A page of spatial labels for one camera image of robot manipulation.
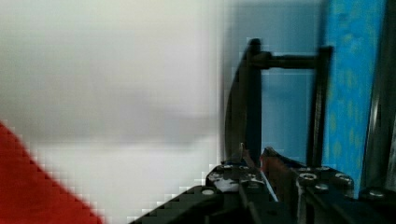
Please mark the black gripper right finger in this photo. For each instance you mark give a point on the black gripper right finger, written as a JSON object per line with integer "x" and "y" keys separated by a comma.
{"x": 295, "y": 183}

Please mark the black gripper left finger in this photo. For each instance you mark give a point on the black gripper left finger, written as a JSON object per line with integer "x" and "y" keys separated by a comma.
{"x": 228, "y": 176}

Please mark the silver toaster oven blue door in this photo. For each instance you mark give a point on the silver toaster oven blue door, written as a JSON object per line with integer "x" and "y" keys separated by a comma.
{"x": 353, "y": 28}

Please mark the red ketchup bottle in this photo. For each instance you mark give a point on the red ketchup bottle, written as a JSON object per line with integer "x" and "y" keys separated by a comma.
{"x": 28, "y": 195}

